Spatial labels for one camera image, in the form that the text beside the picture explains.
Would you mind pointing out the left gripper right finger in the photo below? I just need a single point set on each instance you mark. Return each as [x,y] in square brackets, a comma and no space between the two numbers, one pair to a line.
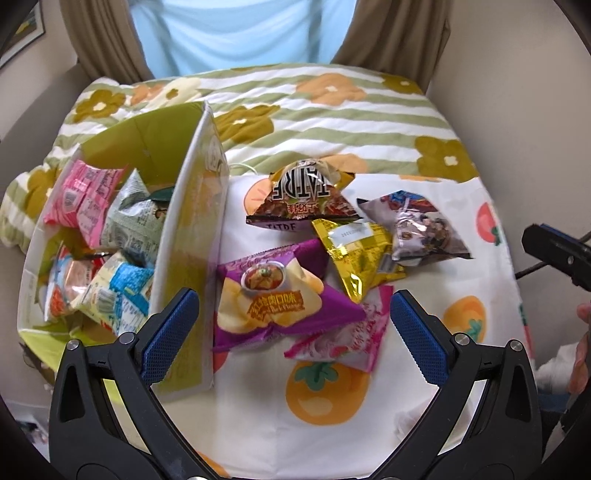
[484,421]

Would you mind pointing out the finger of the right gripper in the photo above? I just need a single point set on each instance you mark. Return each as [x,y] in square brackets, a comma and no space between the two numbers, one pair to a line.
[560,251]

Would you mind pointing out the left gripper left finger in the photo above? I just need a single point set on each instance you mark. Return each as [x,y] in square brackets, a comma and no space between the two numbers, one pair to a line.
[105,420]

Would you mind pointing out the gold snack bag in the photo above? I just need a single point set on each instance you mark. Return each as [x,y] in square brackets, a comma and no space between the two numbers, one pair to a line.
[362,252]

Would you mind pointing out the pale green snack bag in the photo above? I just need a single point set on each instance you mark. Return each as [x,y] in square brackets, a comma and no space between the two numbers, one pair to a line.
[134,222]

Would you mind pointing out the pink striped snack bag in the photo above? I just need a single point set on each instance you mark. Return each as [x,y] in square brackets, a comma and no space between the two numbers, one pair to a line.
[83,199]

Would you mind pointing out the person hand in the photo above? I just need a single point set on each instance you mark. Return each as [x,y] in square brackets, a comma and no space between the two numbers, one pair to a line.
[580,373]

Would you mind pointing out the grey character snack bag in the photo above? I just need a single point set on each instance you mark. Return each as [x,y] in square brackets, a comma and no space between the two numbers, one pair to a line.
[422,234]

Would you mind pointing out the blue white snack bag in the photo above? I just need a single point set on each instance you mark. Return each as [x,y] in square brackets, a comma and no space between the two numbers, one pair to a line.
[118,298]

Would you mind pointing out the cream orange chip bag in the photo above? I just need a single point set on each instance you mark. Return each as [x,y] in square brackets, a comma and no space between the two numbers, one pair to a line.
[68,281]

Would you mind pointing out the pink white snack bag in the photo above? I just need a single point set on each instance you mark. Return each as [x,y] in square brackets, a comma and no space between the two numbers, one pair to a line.
[355,345]

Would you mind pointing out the purple chip bag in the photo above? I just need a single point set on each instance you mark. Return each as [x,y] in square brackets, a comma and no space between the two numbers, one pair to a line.
[279,292]

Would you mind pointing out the brown red snack bag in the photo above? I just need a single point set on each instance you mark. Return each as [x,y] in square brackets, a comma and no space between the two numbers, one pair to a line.
[304,191]

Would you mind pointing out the right brown curtain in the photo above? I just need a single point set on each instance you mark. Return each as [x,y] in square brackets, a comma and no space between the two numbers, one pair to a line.
[398,37]

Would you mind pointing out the brown curtain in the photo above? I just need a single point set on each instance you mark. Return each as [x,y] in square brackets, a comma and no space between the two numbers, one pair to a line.
[104,38]
[398,37]

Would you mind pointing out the green cardboard box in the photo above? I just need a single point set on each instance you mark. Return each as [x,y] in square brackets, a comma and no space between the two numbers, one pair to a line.
[175,146]

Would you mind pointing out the striped flower bedspread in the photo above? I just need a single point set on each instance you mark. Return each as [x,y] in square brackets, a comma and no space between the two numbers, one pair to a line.
[267,117]

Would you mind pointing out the left brown curtain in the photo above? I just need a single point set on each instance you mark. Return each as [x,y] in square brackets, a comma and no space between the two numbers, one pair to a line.
[104,38]

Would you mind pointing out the light blue window cloth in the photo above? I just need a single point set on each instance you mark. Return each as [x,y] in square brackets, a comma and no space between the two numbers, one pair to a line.
[188,37]

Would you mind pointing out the framed wall picture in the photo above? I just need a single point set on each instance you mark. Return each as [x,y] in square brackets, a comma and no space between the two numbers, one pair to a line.
[22,24]

